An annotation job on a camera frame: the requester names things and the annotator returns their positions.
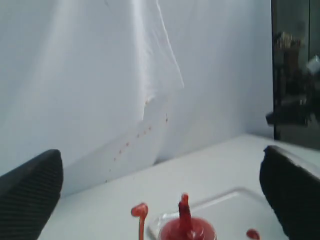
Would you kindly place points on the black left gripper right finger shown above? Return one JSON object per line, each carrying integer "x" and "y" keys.
{"x": 291, "y": 186}

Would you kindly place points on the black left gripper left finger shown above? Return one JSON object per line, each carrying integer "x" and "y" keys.
{"x": 29, "y": 194}

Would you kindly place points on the red sauce squeeze bottle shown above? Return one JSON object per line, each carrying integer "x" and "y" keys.
{"x": 184, "y": 227}

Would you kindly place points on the red sauce drop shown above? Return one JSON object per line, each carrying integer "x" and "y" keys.
{"x": 253, "y": 234}

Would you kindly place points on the white rectangular plastic tray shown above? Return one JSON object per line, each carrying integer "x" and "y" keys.
{"x": 234, "y": 212}

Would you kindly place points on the dark cabinet in background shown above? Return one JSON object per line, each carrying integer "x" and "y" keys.
{"x": 295, "y": 117}

